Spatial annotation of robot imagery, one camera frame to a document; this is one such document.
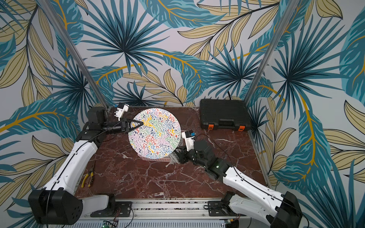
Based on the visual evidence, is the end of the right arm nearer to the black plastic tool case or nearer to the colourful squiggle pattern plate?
the colourful squiggle pattern plate

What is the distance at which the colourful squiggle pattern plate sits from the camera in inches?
26.6

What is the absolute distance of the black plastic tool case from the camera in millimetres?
1030

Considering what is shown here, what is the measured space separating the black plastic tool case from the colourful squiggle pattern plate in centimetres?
37
